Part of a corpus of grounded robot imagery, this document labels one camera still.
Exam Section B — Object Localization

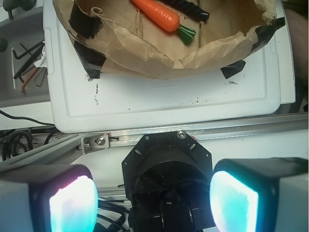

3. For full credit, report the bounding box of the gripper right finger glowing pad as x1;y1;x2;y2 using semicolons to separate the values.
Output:
210;157;309;232

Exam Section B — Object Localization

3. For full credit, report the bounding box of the crumpled white paper scrap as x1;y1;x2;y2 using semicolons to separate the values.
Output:
33;45;47;68

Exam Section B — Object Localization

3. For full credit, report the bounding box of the dark blue rope toy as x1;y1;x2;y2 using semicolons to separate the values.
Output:
163;0;210;22

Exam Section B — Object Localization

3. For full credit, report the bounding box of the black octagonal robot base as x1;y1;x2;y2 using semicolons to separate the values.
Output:
122;131;214;232

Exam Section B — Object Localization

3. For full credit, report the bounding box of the aluminium extrusion rail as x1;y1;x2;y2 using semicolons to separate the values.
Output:
1;112;309;165

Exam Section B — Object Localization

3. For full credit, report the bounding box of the brown paper bag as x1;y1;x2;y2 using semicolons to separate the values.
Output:
52;0;285;79

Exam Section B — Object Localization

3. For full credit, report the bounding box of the orange toy carrot green top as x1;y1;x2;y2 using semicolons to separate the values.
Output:
132;0;196;44

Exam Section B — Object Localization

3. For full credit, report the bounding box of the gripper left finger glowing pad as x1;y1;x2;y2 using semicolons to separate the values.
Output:
0;164;98;232

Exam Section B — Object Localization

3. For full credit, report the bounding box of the orange handled allen key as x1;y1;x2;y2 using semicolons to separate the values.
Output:
21;67;38;95

